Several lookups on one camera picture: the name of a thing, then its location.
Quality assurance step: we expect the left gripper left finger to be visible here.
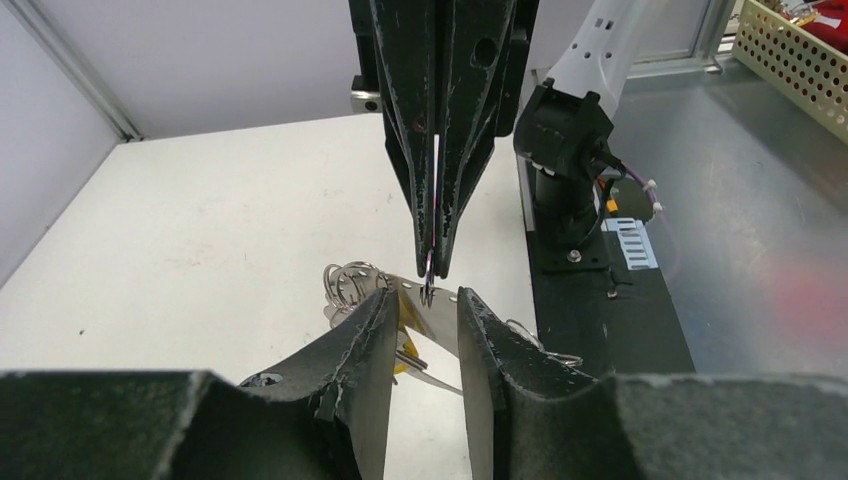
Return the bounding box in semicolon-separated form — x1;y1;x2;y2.
1;327;391;479

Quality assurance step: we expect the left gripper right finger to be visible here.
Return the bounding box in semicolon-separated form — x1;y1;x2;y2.
457;288;847;479

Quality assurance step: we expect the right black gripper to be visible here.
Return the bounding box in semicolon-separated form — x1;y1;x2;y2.
349;0;539;278

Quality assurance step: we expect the large keyring with keys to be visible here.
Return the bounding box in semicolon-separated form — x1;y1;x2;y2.
323;261;596;409

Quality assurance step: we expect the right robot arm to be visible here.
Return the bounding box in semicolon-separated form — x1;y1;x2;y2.
349;1;664;278

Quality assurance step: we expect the cream perforated basket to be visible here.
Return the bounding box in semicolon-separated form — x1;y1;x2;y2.
731;1;847;142

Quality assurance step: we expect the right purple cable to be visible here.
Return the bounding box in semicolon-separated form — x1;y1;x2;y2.
622;165;684;280

